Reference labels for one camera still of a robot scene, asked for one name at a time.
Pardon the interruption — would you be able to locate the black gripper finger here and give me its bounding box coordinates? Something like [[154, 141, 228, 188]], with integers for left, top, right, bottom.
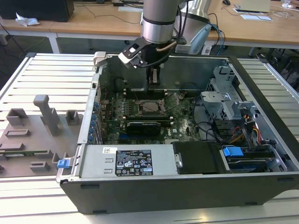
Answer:
[[146, 65, 162, 91]]

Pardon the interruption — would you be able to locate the metal CPU socket cover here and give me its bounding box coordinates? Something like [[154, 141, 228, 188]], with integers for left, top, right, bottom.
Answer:
[[160, 92, 181, 112]]

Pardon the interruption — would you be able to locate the square silver CPU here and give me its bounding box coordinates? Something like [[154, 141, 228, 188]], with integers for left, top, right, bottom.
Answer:
[[142, 102, 160, 112]]

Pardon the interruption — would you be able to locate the black CPU socket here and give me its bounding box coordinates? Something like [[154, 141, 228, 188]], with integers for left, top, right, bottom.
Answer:
[[137, 99, 168, 117]]

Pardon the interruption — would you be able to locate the black RAM stick row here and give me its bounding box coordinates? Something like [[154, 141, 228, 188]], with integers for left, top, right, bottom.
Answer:
[[126, 115, 173, 126]]

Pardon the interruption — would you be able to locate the pale blue teach pendant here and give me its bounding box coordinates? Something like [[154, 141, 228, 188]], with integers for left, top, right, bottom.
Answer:
[[190, 24, 213, 54]]

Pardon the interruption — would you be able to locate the black graphics card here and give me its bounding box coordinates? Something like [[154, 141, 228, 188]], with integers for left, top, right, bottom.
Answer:
[[126, 120, 162, 137]]

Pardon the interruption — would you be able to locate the green motherboard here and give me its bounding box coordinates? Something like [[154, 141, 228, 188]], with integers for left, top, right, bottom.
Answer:
[[100, 90, 202, 145]]

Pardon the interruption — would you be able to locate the wooden office desk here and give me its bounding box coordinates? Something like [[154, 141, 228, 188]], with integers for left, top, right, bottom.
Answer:
[[0, 0, 299, 56]]

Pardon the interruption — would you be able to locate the silver metal drive cage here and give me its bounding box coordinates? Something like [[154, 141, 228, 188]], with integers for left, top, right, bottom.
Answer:
[[200, 65, 242, 120]]

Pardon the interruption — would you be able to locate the black plastic shroud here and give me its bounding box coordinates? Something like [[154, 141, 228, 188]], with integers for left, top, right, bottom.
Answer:
[[173, 141, 234, 175]]

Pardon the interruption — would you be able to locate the silver power supply unit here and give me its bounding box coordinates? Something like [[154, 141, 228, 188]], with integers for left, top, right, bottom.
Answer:
[[79, 144, 178, 179]]

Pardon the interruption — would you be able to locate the black open PC case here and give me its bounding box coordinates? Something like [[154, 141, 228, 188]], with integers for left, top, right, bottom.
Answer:
[[59, 52, 299, 215]]

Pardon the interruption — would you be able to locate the hard disk in blue carrier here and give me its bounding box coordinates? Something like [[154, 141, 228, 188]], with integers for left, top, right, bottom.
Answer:
[[221, 145, 276, 173]]

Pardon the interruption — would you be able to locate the black box on desk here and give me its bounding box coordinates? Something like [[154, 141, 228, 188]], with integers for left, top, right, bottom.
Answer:
[[0, 0, 75, 23]]

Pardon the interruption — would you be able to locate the white crumpled paper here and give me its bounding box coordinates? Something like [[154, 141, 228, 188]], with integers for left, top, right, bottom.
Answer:
[[15, 12, 41, 27]]

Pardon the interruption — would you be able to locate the grey parts rack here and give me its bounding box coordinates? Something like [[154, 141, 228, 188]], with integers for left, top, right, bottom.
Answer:
[[0, 94, 85, 178]]

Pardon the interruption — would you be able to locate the green RAM stick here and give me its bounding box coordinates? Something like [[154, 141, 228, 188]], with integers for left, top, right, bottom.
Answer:
[[2, 151, 48, 157]]

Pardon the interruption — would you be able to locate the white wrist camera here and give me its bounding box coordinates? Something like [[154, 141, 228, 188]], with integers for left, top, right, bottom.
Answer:
[[118, 43, 145, 70]]

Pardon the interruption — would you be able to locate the silver case release handle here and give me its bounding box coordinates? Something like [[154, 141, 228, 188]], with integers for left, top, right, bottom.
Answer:
[[93, 51, 108, 69]]

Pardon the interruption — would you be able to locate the blue cable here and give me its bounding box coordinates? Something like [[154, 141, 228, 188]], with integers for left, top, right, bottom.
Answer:
[[209, 22, 227, 56]]

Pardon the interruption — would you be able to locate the black cable loop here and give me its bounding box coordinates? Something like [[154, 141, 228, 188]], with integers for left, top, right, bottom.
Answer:
[[193, 100, 225, 143]]

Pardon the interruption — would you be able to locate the yellow red wire bundle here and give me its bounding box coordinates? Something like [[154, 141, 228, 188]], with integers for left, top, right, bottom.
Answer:
[[233, 121, 260, 143]]

